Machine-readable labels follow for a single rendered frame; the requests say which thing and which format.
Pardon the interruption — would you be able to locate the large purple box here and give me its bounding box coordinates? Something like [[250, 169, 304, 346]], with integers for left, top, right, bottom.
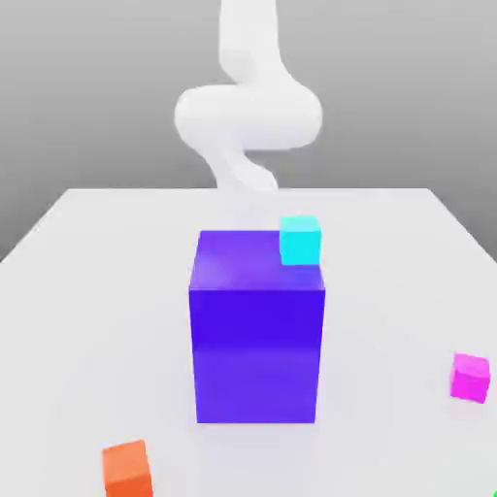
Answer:
[[188, 229, 326, 425]]

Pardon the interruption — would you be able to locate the small magenta cube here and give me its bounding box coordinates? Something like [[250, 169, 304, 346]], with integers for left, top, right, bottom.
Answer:
[[448, 351, 492, 405]]

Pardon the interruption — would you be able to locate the small orange cube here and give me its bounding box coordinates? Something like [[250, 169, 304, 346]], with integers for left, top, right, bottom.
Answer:
[[101, 439, 155, 497]]

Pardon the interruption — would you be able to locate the small cyan cube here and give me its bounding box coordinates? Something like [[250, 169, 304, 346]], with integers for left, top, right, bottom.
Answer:
[[279, 215, 323, 267]]

